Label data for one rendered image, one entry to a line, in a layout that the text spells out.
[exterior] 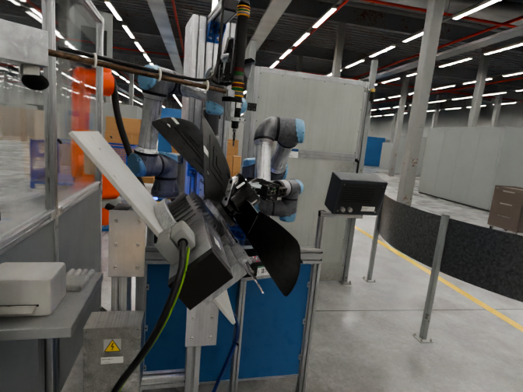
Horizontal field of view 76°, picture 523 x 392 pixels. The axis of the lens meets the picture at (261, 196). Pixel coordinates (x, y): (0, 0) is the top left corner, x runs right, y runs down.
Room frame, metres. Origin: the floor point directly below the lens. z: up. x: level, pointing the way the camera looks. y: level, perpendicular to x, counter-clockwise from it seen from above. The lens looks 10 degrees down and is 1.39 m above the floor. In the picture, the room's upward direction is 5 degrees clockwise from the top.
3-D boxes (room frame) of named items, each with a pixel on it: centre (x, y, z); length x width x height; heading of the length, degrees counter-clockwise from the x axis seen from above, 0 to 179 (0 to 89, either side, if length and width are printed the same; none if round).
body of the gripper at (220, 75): (1.29, 0.17, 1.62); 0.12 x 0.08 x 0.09; 24
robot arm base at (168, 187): (1.80, 0.53, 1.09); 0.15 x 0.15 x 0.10
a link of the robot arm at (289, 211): (1.51, -0.11, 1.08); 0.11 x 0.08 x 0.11; 98
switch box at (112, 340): (0.88, 0.39, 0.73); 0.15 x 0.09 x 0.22; 104
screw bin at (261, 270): (1.41, 0.00, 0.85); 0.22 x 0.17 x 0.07; 120
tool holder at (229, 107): (1.17, 0.12, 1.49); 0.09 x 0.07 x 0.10; 139
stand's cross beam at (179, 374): (1.00, 0.29, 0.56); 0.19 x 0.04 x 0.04; 104
